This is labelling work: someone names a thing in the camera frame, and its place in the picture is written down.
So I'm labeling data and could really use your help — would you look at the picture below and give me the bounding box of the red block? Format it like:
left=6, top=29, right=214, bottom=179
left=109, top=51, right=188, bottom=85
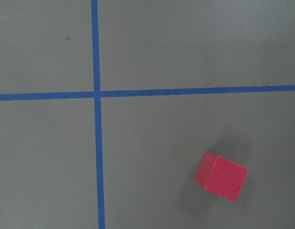
left=194, top=152, right=248, bottom=202

